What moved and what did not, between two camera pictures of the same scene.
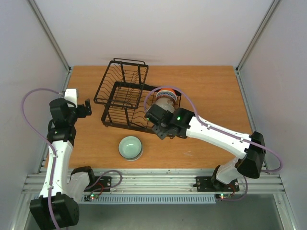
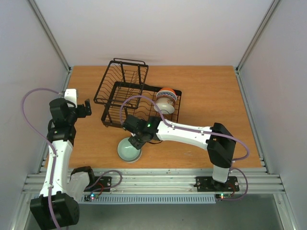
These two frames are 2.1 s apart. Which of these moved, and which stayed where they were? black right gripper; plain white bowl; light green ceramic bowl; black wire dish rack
Moved: black right gripper
Stayed: plain white bowl; black wire dish rack; light green ceramic bowl
